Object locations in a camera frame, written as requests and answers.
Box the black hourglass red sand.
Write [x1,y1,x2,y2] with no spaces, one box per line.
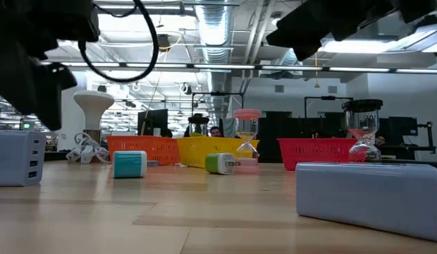
[341,99,384,164]

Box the green and white plug charger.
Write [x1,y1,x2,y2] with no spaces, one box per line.
[204,152,241,176]

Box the long ceiling light strip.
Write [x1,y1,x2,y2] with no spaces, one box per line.
[40,61,437,74]

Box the light blue power bank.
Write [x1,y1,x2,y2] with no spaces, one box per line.
[295,162,437,243]

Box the orange plastic basket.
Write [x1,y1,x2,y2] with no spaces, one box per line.
[106,135,180,167]

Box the white cable bundle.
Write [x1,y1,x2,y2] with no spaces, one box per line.
[66,132,111,165]

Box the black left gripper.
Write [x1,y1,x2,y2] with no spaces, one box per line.
[0,0,101,131]

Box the black metal rig frame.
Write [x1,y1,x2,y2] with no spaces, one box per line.
[191,90,245,137]
[304,95,355,119]

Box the red plastic basket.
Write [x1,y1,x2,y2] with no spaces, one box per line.
[277,138,370,171]

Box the black cabinet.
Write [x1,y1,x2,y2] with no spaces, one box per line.
[257,111,346,164]

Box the black computer monitor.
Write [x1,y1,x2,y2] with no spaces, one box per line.
[387,116,419,137]
[137,108,169,137]

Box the light blue multi-port charger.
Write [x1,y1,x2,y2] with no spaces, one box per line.
[0,129,47,187]

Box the silver ventilation duct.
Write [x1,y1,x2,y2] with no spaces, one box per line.
[193,0,240,117]

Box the teal and white cube charger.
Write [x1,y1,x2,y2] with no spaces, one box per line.
[111,150,148,179]

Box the pink hourglass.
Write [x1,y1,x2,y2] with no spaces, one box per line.
[233,108,261,174]

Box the white mushroom-shaped lamp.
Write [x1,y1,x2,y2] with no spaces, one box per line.
[73,90,116,144]

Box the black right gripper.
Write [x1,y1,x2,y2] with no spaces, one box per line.
[266,0,399,61]

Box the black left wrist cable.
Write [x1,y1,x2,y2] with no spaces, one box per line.
[78,0,160,84]

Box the yellow plastic basket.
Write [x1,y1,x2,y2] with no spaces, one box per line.
[176,135,261,169]

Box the black hourglass yellow sand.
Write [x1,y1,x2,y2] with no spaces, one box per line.
[187,113,210,138]

